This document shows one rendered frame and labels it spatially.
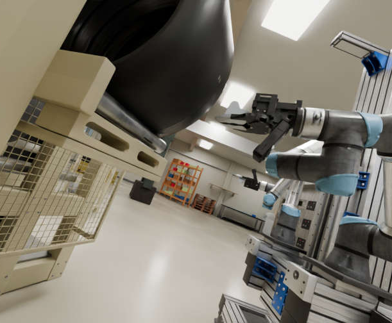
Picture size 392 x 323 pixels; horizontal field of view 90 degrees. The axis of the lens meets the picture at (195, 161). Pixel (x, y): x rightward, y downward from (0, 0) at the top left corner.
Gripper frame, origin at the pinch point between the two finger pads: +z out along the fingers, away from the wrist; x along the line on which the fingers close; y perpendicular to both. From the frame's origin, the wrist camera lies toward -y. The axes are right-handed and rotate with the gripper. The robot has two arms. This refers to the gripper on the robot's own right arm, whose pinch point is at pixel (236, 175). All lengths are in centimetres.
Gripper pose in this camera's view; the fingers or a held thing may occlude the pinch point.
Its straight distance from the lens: 167.4
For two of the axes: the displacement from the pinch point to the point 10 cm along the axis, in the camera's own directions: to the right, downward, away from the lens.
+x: 3.7, 1.5, 9.2
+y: -3.1, 9.5, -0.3
